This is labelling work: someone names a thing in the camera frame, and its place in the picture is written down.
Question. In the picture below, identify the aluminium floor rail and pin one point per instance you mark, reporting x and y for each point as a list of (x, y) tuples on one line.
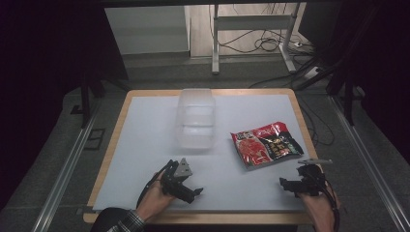
[(367, 161), (69, 164)]

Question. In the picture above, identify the black floor socket plate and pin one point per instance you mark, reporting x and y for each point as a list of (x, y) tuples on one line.
[(95, 139)]

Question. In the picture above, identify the wooden framed white board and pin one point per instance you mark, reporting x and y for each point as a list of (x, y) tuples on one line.
[(145, 145)]

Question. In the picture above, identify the clear plastic container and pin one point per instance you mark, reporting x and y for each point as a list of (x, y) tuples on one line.
[(195, 119)]

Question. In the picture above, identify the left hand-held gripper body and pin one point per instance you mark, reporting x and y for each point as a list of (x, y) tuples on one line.
[(175, 180)]

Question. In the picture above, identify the white metal stand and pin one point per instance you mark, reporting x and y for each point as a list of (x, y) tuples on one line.
[(251, 22)]

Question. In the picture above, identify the black stand leg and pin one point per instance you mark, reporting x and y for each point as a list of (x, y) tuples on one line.
[(86, 103), (348, 96)]

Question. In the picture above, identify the white cabinet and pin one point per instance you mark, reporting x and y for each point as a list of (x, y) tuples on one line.
[(146, 29)]

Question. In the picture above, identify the white power strip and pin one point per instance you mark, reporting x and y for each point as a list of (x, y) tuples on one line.
[(311, 72)]

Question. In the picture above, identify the person's left hand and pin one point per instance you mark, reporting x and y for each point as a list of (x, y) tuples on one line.
[(154, 201)]

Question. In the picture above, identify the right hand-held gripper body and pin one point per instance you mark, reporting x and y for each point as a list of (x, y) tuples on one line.
[(311, 180)]

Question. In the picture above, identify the person's right hand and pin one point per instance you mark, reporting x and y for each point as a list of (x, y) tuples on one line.
[(319, 211)]

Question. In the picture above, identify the red snack packet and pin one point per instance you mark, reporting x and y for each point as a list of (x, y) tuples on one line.
[(266, 145)]

